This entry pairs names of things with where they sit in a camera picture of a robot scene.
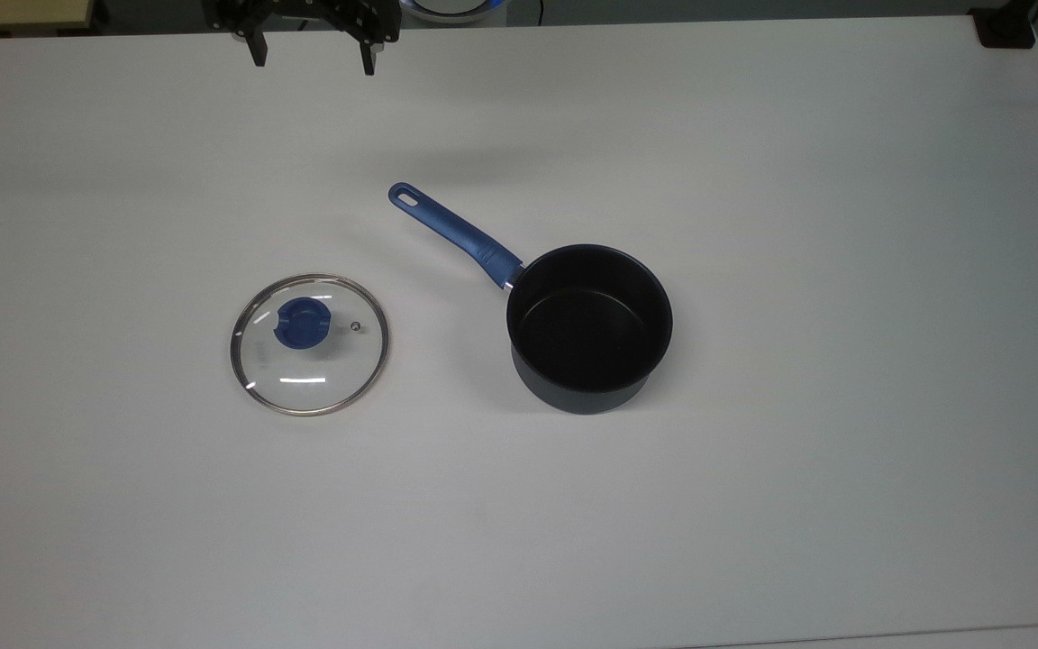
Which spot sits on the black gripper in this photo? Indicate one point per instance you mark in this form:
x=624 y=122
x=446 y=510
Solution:
x=303 y=9

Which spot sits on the glass lid with blue knob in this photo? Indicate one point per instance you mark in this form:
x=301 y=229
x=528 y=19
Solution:
x=309 y=344

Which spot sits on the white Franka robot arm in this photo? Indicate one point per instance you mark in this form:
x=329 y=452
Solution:
x=451 y=7

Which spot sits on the wooden table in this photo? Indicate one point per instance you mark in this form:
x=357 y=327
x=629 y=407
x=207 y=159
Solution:
x=14 y=11

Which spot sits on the black corner clamp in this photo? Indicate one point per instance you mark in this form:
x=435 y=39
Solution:
x=1004 y=27

